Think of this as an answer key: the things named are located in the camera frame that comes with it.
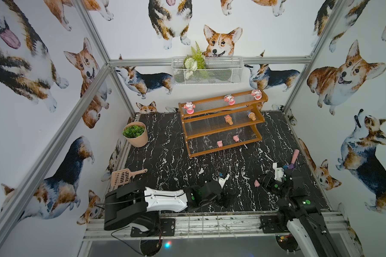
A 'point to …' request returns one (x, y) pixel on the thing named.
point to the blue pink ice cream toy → (252, 115)
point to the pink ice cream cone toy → (228, 119)
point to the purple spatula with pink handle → (291, 165)
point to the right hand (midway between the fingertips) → (256, 176)
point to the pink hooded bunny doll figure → (190, 107)
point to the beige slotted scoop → (124, 176)
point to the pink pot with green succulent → (136, 134)
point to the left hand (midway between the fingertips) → (231, 190)
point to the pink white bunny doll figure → (257, 94)
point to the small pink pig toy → (220, 143)
